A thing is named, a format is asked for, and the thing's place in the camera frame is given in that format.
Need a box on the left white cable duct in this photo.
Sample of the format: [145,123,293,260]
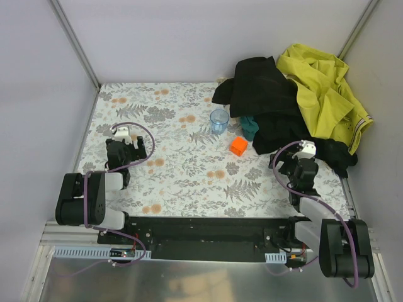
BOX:
[54,247,152,260]

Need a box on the white cable duct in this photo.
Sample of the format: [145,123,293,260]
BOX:
[54,247,152,260]
[264,251,287,264]

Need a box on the aluminium frame rail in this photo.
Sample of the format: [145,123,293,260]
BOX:
[40,220,105,247]

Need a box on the black cloth upper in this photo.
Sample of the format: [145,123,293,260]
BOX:
[212,57,300,118]

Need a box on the black cloth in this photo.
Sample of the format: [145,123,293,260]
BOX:
[212,57,300,118]
[253,113,358,178]

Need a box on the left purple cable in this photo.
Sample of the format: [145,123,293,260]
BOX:
[53,121,156,278]

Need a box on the yellow-green cloth garment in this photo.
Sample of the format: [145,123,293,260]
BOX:
[276,43,373,155]

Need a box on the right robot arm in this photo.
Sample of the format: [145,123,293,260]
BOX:
[269,152,375,279]

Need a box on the purple cable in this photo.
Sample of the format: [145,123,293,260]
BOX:
[264,140,361,289]
[53,121,156,278]

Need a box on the right white cable duct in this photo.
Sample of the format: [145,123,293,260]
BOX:
[264,251,287,264]

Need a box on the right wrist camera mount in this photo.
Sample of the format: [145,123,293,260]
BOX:
[292,140,316,159]

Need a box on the blue transparent plastic cup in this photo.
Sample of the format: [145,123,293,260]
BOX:
[210,109,230,135]

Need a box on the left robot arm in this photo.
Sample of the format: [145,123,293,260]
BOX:
[55,136,147,230]

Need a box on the beige cloth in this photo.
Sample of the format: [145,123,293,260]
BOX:
[216,77,234,85]

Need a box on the floral patterned table mat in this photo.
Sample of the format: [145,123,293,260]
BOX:
[77,82,296,218]

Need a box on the black cloth lower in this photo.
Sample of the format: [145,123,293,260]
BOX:
[253,113,358,178]

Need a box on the orange rubber cube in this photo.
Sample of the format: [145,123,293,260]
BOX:
[229,137,248,157]

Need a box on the teal cloth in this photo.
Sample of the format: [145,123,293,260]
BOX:
[239,116,259,142]

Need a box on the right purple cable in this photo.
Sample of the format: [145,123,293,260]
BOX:
[264,140,361,289]

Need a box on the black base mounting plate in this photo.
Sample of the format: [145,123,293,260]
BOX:
[97,216,307,262]

